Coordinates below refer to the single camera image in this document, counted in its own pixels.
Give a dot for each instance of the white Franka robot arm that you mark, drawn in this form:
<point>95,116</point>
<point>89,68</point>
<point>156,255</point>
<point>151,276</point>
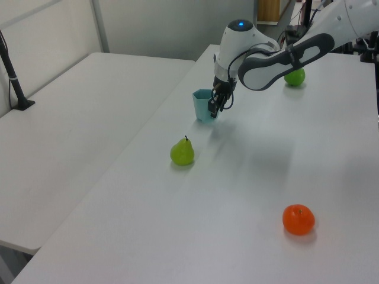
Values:
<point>266,62</point>

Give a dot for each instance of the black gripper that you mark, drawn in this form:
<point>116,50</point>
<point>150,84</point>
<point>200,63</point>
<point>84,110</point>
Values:
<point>222,85</point>

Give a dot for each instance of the green plastic pear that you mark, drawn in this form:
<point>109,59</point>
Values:
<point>181,154</point>

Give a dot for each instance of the black equipment box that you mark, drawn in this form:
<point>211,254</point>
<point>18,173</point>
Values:
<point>294,31</point>

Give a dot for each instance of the wooden panel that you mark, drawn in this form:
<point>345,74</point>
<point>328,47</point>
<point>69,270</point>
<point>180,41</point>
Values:
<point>268,10</point>

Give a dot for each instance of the light blue hexagonal mug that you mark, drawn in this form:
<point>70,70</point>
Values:
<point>202,106</point>

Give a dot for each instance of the green plastic apple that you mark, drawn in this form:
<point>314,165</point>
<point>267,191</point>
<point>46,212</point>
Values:
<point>294,78</point>

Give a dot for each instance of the grey partition frame post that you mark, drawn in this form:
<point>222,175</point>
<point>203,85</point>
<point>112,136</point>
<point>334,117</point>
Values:
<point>100,26</point>

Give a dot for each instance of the orange plastic tangerine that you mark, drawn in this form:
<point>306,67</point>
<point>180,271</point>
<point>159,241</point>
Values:
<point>297,221</point>

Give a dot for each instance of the black camera pole with base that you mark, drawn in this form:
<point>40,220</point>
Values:
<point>13,81</point>

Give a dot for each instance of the black vertical post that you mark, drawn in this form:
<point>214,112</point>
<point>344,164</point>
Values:
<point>308,12</point>

